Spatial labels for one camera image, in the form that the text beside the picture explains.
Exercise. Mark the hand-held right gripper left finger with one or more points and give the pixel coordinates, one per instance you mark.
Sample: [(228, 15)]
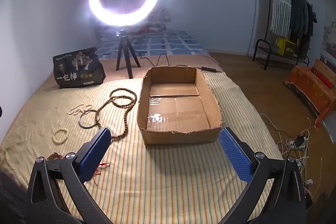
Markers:
[(94, 158)]

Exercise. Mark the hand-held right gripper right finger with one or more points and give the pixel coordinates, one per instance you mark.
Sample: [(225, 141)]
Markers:
[(236, 155)]

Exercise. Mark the metal bangle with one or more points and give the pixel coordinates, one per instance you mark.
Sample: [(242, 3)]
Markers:
[(80, 120)]

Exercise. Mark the cardboard box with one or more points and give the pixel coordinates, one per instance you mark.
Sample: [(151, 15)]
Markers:
[(178, 137)]

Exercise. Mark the white power strip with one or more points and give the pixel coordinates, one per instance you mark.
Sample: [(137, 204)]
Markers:
[(291, 144)]

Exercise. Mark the striped bed sheet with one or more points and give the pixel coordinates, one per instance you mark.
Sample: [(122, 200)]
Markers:
[(157, 174)]

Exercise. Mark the black printed gift box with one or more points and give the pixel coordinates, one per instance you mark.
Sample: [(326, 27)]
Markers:
[(76, 69)]

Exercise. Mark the red box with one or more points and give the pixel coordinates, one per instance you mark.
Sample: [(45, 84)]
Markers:
[(323, 77)]

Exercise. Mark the black clothes rack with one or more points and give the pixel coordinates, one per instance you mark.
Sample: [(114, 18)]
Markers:
[(262, 41)]

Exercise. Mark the black tripod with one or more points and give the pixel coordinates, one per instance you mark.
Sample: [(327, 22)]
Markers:
[(123, 43)]

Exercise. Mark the yellow box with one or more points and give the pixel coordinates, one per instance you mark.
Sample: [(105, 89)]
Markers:
[(284, 47)]

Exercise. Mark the wooden board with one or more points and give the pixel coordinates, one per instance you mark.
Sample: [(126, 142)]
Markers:
[(321, 65)]

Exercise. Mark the blue patterned sheet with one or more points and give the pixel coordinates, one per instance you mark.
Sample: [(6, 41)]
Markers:
[(173, 43)]

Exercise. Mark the dark hanging clothes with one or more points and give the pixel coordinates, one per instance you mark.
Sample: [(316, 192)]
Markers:
[(299, 16)]

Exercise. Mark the folded floral quilt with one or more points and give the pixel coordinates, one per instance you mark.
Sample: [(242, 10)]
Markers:
[(160, 19)]

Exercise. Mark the striped white towel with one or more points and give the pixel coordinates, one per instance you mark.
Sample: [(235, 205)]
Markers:
[(281, 3)]

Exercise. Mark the wall poster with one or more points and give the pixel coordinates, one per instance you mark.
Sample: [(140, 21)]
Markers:
[(330, 37)]

